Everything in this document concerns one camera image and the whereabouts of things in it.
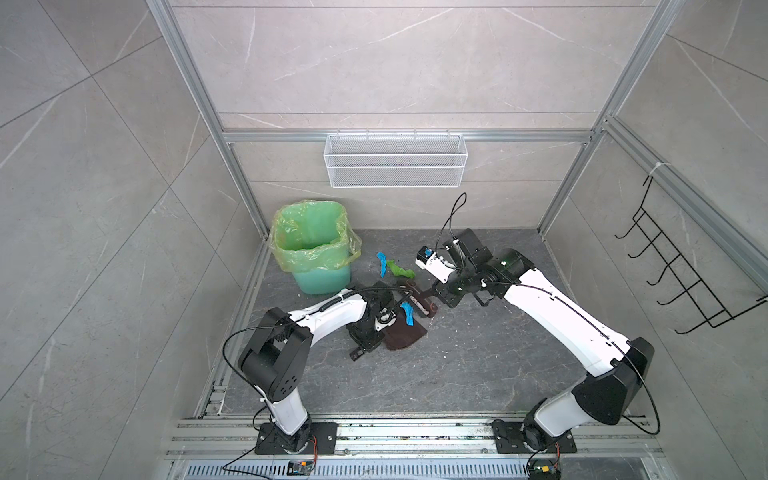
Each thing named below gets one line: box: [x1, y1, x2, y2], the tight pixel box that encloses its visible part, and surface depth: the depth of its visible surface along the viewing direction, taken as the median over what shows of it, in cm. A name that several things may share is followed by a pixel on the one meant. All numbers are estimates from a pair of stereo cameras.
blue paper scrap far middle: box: [400, 302, 415, 326], surface depth 96 cm
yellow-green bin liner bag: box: [269, 200, 362, 273], surface depth 92 cm
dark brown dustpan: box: [382, 307, 427, 350], surface depth 95 cm
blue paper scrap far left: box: [376, 251, 387, 278], surface depth 109 cm
